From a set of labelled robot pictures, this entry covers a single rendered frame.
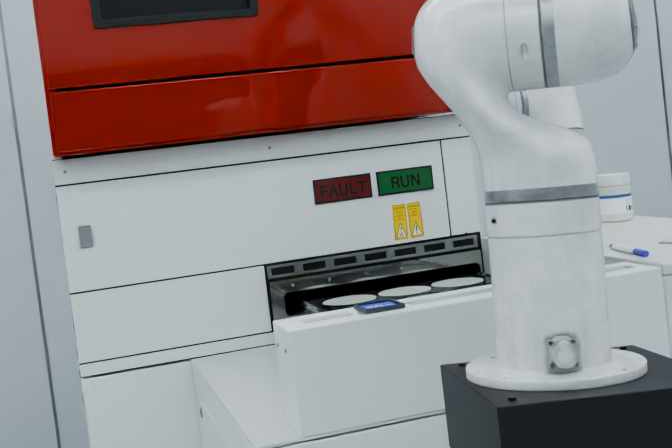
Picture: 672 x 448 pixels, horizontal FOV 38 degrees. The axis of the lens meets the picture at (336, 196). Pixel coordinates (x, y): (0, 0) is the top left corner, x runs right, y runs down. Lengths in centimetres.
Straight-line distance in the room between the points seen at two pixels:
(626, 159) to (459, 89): 293
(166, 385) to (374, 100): 66
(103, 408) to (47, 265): 149
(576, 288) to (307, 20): 99
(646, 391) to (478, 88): 34
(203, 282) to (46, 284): 152
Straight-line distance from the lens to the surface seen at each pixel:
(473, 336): 134
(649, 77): 401
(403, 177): 195
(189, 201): 185
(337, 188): 191
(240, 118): 182
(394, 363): 131
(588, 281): 104
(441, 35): 104
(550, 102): 144
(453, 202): 199
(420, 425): 134
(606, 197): 205
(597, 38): 103
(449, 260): 198
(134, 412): 189
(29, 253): 333
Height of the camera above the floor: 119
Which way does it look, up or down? 3 degrees down
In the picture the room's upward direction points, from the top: 7 degrees counter-clockwise
